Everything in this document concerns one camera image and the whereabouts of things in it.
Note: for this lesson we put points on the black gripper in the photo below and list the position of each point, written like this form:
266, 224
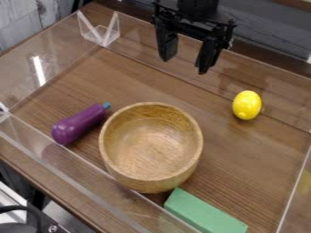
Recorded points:
197, 19

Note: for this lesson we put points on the brown wooden bowl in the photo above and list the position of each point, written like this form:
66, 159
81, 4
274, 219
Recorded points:
152, 144

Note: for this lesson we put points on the purple toy eggplant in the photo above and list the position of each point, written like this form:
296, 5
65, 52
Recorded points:
74, 126

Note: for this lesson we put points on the yellow toy lemon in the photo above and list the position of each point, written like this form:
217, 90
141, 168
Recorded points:
248, 105

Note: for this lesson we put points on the green rectangular block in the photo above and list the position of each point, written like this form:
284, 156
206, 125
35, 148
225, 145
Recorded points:
204, 216

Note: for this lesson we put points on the clear acrylic front wall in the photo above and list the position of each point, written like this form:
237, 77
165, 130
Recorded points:
78, 185

